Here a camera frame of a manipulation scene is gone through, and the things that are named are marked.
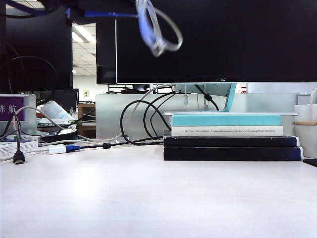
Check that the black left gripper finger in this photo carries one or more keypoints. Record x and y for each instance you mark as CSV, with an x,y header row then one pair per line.
x,y
109,12

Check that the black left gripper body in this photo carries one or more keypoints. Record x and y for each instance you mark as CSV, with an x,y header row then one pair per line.
x,y
74,10

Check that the ceiling light panel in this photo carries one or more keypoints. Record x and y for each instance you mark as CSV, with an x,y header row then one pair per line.
x,y
83,34

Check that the black flat monitor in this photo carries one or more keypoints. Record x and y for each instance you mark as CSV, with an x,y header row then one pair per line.
x,y
37,54
67,99
2,54
105,54

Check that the brown wooden cabinet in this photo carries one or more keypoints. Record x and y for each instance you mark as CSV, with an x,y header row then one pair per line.
x,y
86,109

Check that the rolled white and blue paper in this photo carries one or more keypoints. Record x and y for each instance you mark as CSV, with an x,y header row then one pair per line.
x,y
54,109

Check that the stacked magazines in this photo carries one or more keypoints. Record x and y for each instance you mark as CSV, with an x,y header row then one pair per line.
x,y
49,122

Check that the purple name sign panel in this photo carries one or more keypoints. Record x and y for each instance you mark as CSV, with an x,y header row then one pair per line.
x,y
12,109

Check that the black tray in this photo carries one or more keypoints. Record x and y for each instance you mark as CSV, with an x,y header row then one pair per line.
x,y
59,137

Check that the black AOC monitor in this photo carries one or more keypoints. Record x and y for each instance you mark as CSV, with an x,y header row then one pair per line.
x,y
235,49

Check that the white book with title text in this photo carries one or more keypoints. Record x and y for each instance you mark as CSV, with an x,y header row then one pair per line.
x,y
178,133

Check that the white adapter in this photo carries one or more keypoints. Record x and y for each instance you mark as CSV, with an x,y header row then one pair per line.
x,y
57,149

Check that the teal and silver monitor stand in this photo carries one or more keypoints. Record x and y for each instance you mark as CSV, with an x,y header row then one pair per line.
x,y
230,99

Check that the white cardboard box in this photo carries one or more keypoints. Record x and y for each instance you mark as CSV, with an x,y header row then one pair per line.
x,y
10,150

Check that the teal book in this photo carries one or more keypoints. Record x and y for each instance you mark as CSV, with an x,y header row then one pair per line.
x,y
223,120

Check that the dark navy book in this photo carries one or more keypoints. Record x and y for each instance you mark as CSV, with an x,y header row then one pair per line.
x,y
223,141
223,153

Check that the white mug with cork band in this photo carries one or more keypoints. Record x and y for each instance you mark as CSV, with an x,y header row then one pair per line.
x,y
307,138

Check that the black desk mat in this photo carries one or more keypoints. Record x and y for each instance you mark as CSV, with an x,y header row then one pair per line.
x,y
310,162

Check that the wall socket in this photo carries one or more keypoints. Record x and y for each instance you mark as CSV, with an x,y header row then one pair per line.
x,y
86,93

